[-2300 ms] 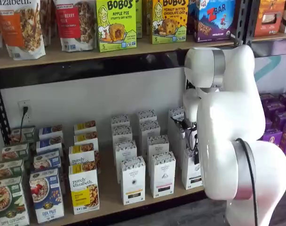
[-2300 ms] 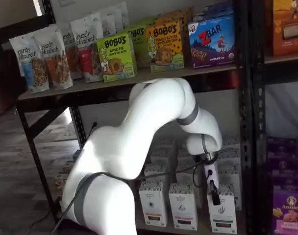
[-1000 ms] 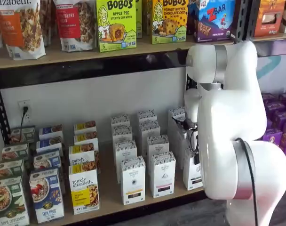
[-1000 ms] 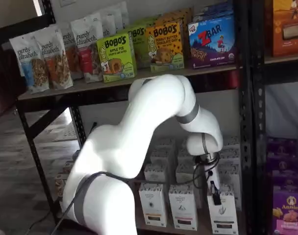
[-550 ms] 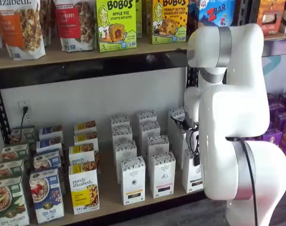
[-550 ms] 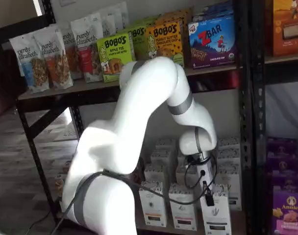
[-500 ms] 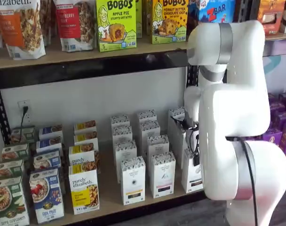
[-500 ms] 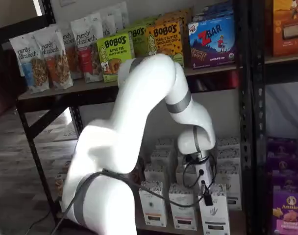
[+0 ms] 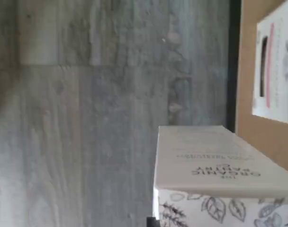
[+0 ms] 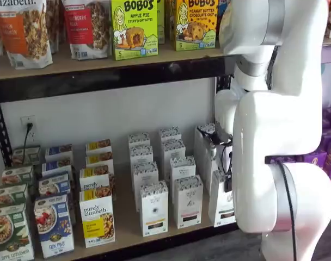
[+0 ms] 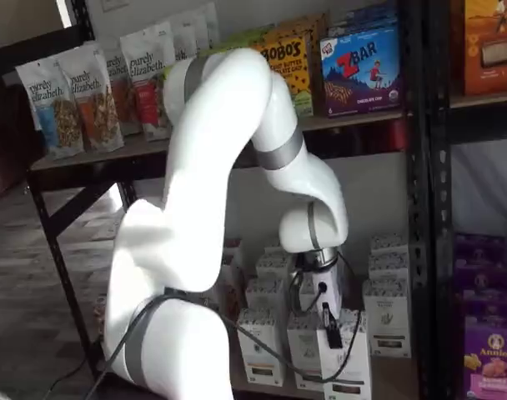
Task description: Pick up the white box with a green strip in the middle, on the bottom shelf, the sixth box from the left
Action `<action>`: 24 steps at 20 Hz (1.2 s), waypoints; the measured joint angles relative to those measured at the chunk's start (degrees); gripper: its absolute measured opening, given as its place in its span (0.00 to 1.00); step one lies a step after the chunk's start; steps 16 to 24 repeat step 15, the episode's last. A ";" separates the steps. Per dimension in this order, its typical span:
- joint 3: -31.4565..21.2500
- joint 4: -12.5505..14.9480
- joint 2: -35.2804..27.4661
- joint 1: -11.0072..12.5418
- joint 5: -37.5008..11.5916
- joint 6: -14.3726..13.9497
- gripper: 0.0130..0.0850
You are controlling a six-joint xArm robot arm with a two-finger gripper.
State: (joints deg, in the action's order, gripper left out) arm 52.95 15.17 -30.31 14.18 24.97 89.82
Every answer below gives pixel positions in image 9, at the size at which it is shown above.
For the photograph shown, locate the black metal shelf rack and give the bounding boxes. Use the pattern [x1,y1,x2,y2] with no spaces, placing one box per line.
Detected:
[225,0,242,133]

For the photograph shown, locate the white floral box pink stripe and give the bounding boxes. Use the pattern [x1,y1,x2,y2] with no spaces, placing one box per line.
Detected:
[251,0,288,125]

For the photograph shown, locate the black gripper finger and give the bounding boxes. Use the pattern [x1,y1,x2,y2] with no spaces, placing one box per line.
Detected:
[146,216,159,227]

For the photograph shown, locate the white floral box green stripe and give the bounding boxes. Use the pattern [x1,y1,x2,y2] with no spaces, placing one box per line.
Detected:
[153,125,288,227]

